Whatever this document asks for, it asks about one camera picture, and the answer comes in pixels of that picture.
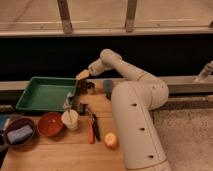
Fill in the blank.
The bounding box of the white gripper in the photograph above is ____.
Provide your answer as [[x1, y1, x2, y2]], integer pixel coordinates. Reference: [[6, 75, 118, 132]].
[[76, 59, 105, 80]]

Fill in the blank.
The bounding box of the dark purple grape bunch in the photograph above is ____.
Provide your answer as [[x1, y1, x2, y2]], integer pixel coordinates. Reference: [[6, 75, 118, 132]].
[[77, 79, 88, 94]]

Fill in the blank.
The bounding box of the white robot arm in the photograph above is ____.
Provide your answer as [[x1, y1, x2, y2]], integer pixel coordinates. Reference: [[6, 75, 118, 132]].
[[88, 49, 172, 171]]

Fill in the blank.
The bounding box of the small metal cup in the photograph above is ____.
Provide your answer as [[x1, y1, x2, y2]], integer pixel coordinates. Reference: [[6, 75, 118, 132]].
[[85, 82, 95, 94]]

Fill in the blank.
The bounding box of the white paper cup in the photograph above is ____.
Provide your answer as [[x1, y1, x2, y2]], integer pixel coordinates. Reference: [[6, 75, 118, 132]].
[[61, 110, 79, 131]]

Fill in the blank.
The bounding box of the small dark box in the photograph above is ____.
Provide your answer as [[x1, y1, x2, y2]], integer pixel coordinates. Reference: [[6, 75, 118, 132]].
[[78, 103, 87, 115]]

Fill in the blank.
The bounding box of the small silver figurine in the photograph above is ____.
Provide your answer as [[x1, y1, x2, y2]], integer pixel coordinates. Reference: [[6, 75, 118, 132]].
[[63, 92, 74, 109]]

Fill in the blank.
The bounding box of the green plastic tray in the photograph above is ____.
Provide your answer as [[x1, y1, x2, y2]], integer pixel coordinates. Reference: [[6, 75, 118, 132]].
[[16, 77, 77, 112]]

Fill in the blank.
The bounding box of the red bowl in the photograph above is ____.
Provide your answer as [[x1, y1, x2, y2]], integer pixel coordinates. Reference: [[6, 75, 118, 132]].
[[37, 112, 64, 137]]

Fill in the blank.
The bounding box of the yellow red apple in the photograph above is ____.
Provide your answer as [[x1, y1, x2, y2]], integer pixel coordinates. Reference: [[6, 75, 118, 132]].
[[104, 132, 118, 149]]

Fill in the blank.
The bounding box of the dark brown bowl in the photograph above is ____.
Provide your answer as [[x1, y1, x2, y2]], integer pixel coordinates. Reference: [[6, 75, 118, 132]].
[[3, 118, 36, 147]]

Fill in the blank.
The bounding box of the blue sponge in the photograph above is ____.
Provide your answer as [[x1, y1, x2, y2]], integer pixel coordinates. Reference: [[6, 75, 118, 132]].
[[7, 125, 33, 144]]

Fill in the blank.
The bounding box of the blue object at edge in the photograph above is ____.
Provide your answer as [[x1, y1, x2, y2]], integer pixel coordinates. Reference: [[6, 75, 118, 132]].
[[0, 115, 9, 130]]

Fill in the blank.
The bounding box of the black handled tool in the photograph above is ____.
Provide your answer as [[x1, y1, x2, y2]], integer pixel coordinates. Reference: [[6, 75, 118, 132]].
[[87, 107, 101, 142]]

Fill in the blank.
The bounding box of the orange handled tool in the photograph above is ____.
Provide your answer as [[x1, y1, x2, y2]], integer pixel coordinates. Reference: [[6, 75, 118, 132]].
[[88, 116, 95, 144]]

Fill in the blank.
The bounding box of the left metal window post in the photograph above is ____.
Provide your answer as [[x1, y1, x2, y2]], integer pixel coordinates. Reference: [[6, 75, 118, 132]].
[[57, 0, 73, 34]]

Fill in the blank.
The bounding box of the metal window post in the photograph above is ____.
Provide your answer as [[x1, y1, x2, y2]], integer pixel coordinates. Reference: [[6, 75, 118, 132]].
[[57, 0, 73, 34], [125, 0, 137, 32]]

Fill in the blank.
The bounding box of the right metal window post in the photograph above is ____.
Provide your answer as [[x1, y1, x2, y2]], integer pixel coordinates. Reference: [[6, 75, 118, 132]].
[[125, 0, 137, 32]]

